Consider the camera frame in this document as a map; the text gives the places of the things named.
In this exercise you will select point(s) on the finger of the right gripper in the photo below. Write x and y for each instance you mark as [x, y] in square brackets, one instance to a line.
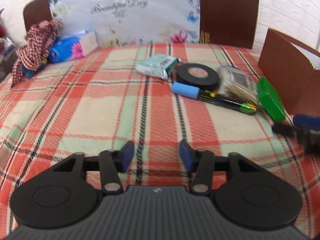
[308, 122]

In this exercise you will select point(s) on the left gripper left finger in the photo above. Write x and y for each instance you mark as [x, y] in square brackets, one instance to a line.
[112, 162]

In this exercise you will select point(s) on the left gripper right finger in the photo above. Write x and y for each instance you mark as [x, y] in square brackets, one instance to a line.
[201, 164]

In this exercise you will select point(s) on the green box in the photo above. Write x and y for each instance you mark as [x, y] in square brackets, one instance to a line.
[270, 100]

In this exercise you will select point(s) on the blue-capped black marker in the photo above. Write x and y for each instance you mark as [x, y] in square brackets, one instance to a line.
[213, 98]

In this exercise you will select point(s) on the large black tape roll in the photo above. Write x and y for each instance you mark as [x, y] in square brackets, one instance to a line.
[198, 75]

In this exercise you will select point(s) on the bag of wooden sticks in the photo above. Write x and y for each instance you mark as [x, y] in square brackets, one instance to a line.
[236, 84]

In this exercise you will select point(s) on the teal tissue packet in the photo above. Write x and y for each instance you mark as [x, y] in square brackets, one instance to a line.
[158, 65]

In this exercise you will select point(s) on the brown cardboard box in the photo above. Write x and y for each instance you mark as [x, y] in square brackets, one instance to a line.
[293, 69]

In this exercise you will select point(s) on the plaid bed blanket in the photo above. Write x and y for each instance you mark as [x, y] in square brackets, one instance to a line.
[101, 101]

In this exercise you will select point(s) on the blue floral tissue pack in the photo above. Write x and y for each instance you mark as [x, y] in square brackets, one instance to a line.
[73, 47]

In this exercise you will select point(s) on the brown wooden headboard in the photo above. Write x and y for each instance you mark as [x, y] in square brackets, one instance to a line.
[230, 22]

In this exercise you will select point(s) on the red checkered cloth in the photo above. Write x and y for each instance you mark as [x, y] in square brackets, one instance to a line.
[40, 38]

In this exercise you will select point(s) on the floral plastic-wrapped mattress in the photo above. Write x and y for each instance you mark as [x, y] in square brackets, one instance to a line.
[128, 22]

